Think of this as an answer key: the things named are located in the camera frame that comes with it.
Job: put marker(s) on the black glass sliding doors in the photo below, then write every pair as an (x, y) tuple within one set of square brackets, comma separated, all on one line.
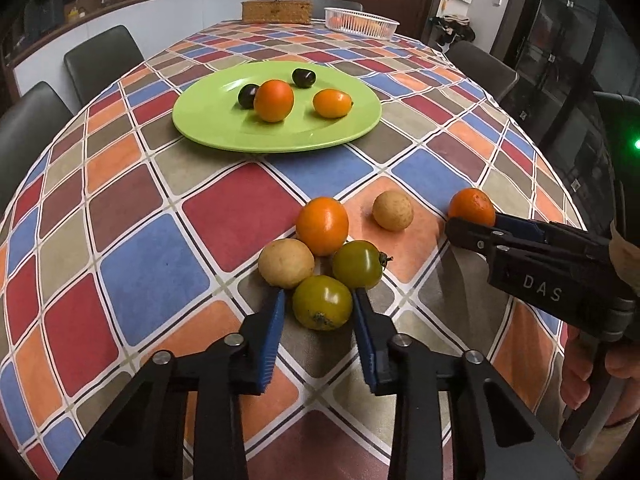
[(564, 51)]

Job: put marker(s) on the near left dark chair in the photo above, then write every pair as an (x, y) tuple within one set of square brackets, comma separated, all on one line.
[(27, 128)]

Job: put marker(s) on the green plate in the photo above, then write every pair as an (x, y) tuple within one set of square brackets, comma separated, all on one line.
[(208, 112)]

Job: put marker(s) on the woven wicker box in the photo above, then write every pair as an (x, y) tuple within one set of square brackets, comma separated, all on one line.
[(276, 12)]

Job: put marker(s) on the large orange tangerine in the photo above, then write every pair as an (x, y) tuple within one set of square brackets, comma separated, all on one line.
[(274, 101)]

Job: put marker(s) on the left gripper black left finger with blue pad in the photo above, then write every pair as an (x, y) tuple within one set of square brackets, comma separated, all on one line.
[(141, 434)]

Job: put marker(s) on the white counter with dark top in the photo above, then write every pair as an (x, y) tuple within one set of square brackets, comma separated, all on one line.
[(154, 24)]

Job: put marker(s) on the right side dark chair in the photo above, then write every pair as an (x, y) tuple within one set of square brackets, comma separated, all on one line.
[(492, 74)]

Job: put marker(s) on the black coffee machine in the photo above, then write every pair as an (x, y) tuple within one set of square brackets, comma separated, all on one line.
[(41, 17)]

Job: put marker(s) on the person's right hand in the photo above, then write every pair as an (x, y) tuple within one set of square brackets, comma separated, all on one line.
[(621, 362)]

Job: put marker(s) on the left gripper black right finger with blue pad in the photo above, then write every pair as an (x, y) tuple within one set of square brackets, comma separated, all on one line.
[(493, 433)]

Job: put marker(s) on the far end dark chair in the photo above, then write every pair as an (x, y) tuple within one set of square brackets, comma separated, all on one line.
[(318, 7)]

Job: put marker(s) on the tan longan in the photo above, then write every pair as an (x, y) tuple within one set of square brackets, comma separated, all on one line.
[(393, 211), (286, 263)]

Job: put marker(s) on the green tomato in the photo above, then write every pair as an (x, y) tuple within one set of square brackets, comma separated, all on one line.
[(359, 264), (322, 303)]

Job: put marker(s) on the small orange tomato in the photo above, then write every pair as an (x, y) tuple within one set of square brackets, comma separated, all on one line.
[(322, 225)]

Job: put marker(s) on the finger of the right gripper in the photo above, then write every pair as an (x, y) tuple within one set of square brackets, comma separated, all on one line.
[(555, 234), (493, 243)]

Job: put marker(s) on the dark plum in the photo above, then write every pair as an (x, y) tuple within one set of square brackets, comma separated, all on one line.
[(304, 78), (246, 96)]

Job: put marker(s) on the clear basket of oranges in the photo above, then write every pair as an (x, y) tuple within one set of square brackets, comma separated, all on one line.
[(360, 23)]

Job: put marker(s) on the rack with bags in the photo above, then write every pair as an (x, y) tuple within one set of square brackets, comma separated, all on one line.
[(451, 29)]

